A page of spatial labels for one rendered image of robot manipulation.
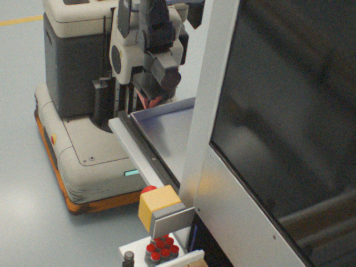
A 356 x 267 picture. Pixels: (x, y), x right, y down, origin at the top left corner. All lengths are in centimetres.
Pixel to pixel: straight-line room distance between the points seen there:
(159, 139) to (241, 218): 55
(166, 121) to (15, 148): 131
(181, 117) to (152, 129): 10
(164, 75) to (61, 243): 118
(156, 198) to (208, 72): 32
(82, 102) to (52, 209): 47
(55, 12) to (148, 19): 84
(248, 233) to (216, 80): 28
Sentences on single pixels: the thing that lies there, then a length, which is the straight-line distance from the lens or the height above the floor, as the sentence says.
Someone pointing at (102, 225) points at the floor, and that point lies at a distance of 246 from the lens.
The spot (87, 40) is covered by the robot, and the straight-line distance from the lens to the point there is 227.
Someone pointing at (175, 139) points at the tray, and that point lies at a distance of 155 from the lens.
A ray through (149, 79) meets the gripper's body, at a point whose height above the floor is 103.
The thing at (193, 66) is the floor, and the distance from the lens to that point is 337.
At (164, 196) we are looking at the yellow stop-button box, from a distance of 120.
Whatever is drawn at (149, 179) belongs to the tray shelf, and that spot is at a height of 88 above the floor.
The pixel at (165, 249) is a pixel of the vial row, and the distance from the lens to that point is 125.
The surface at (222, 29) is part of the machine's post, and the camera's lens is 95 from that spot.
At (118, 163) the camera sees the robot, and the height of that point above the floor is 28.
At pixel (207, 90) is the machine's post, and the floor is 131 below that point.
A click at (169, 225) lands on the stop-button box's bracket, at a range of 120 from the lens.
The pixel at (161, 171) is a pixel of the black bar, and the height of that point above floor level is 90.
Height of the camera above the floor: 192
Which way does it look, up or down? 42 degrees down
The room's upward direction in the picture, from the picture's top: 10 degrees clockwise
